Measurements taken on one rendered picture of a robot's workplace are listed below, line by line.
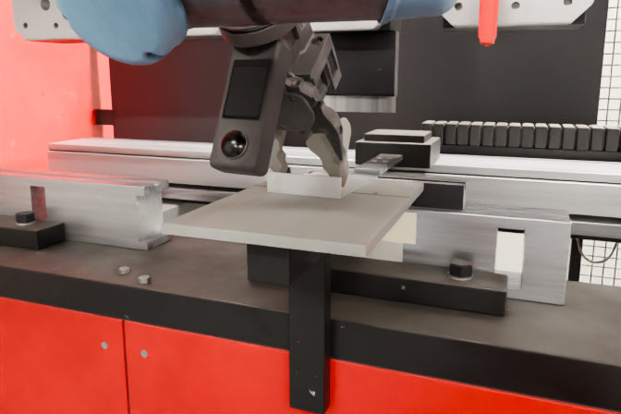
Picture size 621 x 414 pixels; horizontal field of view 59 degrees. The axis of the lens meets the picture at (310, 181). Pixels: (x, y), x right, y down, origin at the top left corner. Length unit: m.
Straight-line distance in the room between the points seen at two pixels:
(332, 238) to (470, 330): 0.22
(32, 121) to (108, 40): 1.08
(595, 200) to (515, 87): 0.34
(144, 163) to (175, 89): 0.33
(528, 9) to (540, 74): 0.55
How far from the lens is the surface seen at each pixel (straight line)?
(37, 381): 0.88
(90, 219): 0.89
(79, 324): 0.78
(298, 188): 0.58
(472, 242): 0.65
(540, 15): 0.61
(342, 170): 0.56
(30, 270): 0.81
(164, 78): 1.42
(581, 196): 0.90
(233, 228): 0.45
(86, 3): 0.33
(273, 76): 0.46
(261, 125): 0.44
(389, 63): 0.66
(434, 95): 1.17
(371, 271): 0.63
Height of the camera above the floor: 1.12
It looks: 11 degrees down
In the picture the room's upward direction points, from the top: straight up
